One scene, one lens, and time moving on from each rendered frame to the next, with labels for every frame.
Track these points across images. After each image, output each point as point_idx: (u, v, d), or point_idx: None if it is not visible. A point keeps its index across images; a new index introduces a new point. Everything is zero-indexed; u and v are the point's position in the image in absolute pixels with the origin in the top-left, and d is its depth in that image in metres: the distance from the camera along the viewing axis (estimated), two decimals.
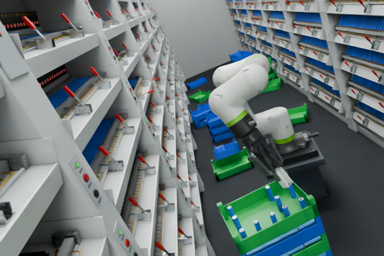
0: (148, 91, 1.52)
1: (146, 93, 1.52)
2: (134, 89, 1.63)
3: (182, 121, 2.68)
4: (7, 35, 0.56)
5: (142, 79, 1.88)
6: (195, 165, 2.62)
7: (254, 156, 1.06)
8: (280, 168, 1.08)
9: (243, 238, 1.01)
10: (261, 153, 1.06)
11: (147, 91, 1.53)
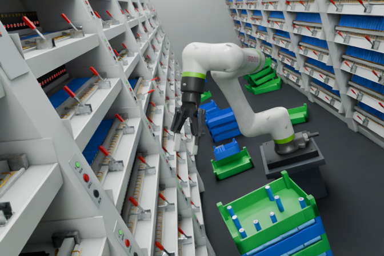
0: (148, 91, 1.52)
1: (146, 93, 1.52)
2: (134, 89, 1.63)
3: None
4: (7, 35, 0.56)
5: (142, 79, 1.88)
6: (195, 165, 2.62)
7: (200, 112, 1.12)
8: (180, 134, 1.18)
9: (243, 238, 1.01)
10: (197, 115, 1.15)
11: (147, 91, 1.53)
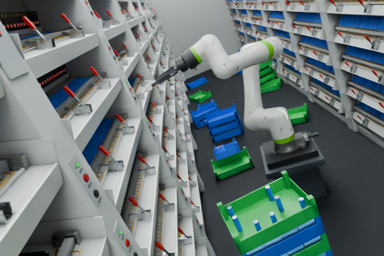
0: None
1: (144, 92, 1.52)
2: (131, 89, 1.63)
3: (182, 121, 2.68)
4: (7, 35, 0.56)
5: (138, 79, 1.88)
6: (195, 165, 2.62)
7: (173, 73, 1.46)
8: None
9: None
10: None
11: (146, 90, 1.53)
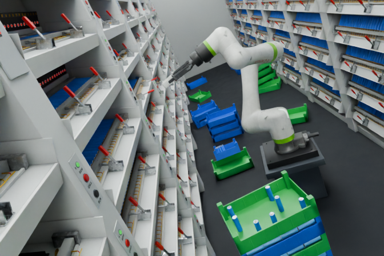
0: (148, 91, 1.52)
1: (146, 93, 1.52)
2: (134, 89, 1.63)
3: (182, 121, 2.68)
4: (7, 35, 0.56)
5: (142, 79, 1.88)
6: (195, 165, 2.62)
7: (188, 68, 1.49)
8: None
9: None
10: None
11: (147, 91, 1.53)
